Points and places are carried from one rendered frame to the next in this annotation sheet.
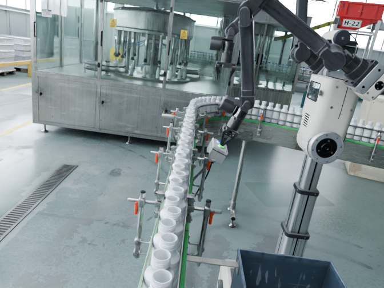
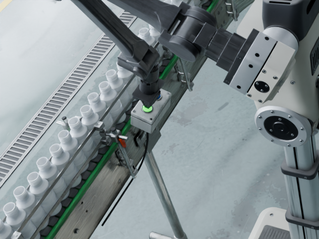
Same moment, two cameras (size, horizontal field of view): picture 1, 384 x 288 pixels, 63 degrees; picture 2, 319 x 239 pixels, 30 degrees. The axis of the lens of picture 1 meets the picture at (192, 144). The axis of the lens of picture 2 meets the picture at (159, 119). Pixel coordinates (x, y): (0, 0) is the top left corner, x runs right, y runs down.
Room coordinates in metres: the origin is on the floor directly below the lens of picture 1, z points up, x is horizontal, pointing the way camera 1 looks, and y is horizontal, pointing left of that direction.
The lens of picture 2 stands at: (0.38, -1.14, 2.38)
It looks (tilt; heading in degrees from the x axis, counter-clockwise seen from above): 42 degrees down; 43
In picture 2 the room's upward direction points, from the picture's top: 20 degrees counter-clockwise
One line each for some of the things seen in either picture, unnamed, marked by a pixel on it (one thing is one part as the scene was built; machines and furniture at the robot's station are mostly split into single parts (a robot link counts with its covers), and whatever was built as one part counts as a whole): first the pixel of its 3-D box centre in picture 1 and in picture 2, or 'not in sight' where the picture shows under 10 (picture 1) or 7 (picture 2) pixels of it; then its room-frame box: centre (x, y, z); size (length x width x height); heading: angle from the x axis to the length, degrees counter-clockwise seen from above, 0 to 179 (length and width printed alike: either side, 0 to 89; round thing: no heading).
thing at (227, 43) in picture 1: (227, 46); not in sight; (1.72, -0.11, 1.57); 0.07 x 0.06 x 0.07; 91
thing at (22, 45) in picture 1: (14, 52); not in sight; (10.15, 6.00, 0.50); 1.23 x 1.05 x 1.00; 91
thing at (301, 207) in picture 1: (297, 220); (306, 198); (1.50, -0.62, 0.74); 0.11 x 0.11 x 0.40; 0
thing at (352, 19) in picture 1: (342, 71); not in sight; (7.46, -3.17, 1.40); 0.92 x 0.72 x 2.80; 72
